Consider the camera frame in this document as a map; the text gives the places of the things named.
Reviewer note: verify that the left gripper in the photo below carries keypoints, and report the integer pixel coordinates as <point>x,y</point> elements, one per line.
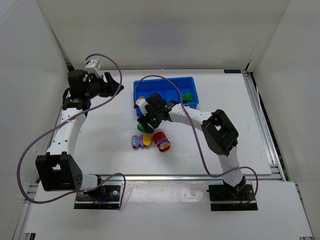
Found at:
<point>107,85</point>

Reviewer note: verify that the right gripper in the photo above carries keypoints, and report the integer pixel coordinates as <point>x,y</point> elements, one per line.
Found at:
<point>147,123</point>

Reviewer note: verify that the red green curved lego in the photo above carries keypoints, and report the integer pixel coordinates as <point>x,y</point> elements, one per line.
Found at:
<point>141,128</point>

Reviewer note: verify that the green number two lego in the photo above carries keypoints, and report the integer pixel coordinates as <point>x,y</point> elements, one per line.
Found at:
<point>187,98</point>

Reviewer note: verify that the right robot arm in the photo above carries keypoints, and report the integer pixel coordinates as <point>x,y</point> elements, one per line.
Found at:
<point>220,134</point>

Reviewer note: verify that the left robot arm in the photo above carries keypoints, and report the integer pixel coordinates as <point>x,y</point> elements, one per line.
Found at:
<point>57,169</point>

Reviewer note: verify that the yellow rounded lego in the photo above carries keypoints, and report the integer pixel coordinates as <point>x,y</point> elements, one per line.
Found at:
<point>147,140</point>

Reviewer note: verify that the purple paw lego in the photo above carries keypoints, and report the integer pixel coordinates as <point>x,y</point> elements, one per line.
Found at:
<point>135,141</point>

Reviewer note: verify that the purple flower lego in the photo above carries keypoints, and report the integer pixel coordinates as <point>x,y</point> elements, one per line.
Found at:
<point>141,141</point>

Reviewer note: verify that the red flower lego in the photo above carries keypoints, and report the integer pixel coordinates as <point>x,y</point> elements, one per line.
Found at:
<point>164,146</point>

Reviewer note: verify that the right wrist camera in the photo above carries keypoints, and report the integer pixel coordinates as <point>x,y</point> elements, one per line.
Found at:
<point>140,106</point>

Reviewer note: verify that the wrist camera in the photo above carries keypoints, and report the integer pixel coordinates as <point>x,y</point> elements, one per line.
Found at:
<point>93,65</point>
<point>140,106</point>

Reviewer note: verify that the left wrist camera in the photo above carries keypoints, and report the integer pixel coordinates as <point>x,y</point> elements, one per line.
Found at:
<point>93,65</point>

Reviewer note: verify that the aluminium frame rail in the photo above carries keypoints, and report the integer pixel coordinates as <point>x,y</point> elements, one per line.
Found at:
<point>272,177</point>

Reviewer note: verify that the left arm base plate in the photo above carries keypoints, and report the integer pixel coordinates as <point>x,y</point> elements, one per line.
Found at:
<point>106,197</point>

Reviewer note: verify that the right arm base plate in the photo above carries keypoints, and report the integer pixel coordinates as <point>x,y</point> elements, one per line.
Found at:
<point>223,200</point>

